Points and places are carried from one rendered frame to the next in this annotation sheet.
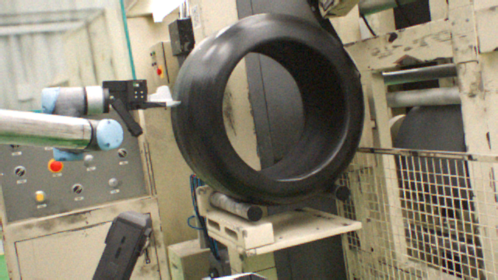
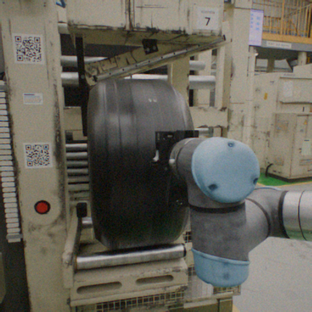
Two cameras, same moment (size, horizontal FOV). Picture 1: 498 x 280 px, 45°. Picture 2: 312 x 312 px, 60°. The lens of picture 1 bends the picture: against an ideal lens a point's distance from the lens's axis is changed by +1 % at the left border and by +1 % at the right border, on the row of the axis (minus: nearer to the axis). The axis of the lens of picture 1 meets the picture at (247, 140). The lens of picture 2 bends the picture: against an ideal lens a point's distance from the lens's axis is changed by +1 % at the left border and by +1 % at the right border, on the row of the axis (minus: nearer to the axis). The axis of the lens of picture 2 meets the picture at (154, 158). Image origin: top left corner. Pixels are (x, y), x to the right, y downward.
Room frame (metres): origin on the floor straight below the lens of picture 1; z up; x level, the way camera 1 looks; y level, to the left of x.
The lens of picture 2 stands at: (1.60, 0.81, 1.36)
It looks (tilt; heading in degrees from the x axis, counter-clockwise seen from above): 11 degrees down; 279
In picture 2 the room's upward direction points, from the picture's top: straight up
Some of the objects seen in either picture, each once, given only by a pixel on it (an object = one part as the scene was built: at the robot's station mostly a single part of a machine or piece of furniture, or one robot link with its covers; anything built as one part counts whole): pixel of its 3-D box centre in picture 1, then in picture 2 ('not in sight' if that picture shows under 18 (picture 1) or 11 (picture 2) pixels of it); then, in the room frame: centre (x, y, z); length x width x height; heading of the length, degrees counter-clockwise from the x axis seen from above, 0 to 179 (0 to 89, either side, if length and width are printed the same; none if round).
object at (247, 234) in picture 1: (236, 226); (130, 274); (1.79, 0.07, 0.83); 0.36 x 0.09 x 0.06; 20
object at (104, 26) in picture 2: not in sight; (144, 21); (1.82, -0.38, 1.71); 0.61 x 0.25 x 0.15; 20
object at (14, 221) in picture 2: not in sight; (10, 164); (2.14, 0.11, 1.19); 0.05 x 0.04 x 0.48; 110
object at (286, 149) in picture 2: not in sight; (298, 145); (-0.36, -4.59, 0.62); 0.91 x 0.58 x 1.25; 29
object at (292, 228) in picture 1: (280, 228); (125, 261); (1.84, -0.06, 0.80); 0.37 x 0.36 x 0.02; 110
